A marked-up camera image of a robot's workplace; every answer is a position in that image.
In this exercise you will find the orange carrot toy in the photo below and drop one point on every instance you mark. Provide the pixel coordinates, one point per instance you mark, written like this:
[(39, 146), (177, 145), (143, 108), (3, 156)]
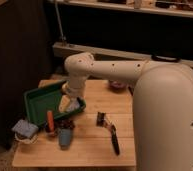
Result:
[(50, 120)]

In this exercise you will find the dark purple bowl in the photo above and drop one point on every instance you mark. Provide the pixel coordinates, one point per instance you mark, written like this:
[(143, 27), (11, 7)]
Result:
[(117, 85)]

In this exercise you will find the green plastic tray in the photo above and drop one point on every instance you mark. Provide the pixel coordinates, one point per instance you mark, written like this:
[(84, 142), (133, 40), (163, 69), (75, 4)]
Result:
[(38, 101)]

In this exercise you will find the clear plastic wrap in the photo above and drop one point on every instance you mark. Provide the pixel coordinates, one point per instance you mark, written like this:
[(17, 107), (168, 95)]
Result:
[(73, 106)]

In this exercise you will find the black handle on ledge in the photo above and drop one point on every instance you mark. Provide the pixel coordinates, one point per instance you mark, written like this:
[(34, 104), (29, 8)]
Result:
[(165, 59)]

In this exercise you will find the blue plastic cup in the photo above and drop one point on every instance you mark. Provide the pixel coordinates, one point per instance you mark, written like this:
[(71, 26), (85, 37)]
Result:
[(65, 137)]

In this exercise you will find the black handled brush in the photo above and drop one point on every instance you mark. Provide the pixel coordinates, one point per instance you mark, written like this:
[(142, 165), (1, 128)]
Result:
[(103, 121)]

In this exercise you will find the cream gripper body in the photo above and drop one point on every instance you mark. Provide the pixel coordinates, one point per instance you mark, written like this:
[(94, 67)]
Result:
[(65, 102)]

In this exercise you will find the white paper cup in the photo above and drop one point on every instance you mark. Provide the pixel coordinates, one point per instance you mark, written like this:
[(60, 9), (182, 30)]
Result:
[(23, 140)]

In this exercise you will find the dark brown pinecone item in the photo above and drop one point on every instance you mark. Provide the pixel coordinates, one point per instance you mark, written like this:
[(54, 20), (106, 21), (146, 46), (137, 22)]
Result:
[(67, 124)]

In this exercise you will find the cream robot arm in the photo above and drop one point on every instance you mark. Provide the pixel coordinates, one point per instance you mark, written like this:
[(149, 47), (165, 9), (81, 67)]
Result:
[(162, 106)]

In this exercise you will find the metal pole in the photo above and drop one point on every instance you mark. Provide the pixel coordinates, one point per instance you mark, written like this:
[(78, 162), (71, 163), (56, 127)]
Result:
[(62, 36)]

